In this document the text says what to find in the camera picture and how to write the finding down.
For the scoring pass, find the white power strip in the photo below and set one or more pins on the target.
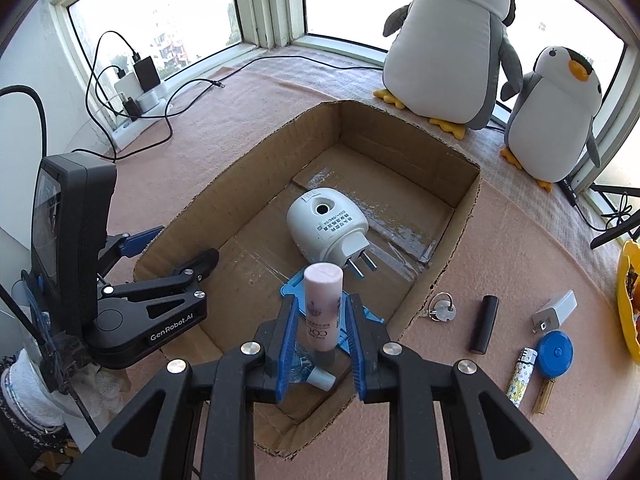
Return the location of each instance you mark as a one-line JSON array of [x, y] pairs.
[[125, 135]]

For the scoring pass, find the large penguin plush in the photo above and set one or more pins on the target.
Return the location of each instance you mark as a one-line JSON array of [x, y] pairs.
[[450, 50]]

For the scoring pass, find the small penguin plush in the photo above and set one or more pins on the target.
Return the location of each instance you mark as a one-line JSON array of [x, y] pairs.
[[550, 130]]

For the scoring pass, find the patterned lighter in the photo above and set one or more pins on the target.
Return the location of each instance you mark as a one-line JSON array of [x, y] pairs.
[[520, 380]]

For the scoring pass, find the blue phone stand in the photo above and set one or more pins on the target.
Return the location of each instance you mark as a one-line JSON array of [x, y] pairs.
[[292, 289]]

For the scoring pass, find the person's left hand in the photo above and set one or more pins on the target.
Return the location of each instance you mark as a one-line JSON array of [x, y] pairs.
[[35, 395]]

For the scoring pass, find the small white cosmetic bottle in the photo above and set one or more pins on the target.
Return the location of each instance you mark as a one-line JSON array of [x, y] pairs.
[[322, 310]]

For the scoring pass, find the blue round tape measure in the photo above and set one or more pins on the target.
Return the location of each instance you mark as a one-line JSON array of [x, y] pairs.
[[554, 355]]

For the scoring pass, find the white charger plug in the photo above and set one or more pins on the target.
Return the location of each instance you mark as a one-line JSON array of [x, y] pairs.
[[557, 310]]

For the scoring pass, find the white power adapter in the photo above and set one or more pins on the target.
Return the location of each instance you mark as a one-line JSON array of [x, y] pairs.
[[126, 87]]

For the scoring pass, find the clear blue bottle white cap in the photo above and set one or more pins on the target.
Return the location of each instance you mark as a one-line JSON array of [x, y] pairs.
[[320, 377]]

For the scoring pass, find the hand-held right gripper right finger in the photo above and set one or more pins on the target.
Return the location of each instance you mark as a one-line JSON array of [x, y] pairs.
[[356, 350]]

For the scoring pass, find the white plug-in device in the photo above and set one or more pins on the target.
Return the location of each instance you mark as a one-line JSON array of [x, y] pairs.
[[325, 230]]

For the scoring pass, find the yellow bowl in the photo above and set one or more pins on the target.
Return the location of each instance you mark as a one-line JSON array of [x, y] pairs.
[[624, 300]]

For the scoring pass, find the white window frame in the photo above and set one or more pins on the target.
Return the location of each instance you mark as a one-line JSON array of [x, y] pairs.
[[270, 5]]

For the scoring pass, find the black tube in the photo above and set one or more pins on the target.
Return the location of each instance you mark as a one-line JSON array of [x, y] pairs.
[[484, 325]]

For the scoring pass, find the black power adapter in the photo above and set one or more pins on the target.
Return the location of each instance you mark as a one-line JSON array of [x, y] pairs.
[[146, 75]]

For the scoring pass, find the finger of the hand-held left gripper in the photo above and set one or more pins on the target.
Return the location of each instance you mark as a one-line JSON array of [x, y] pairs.
[[140, 240], [190, 270]]

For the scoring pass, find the cardboard box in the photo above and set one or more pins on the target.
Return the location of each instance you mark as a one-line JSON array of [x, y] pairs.
[[400, 160]]

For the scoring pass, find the wooden clip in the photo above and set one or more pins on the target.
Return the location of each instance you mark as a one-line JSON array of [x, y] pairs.
[[544, 395]]

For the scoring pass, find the small black plug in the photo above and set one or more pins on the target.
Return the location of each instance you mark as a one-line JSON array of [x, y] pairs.
[[132, 107]]

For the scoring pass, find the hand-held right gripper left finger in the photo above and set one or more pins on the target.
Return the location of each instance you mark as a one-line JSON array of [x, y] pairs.
[[285, 350]]

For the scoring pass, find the person's left forearm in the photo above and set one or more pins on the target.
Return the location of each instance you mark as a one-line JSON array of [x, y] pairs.
[[25, 455]]

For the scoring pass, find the pale checked cloth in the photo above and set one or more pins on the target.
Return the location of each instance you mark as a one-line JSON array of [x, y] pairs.
[[340, 67]]

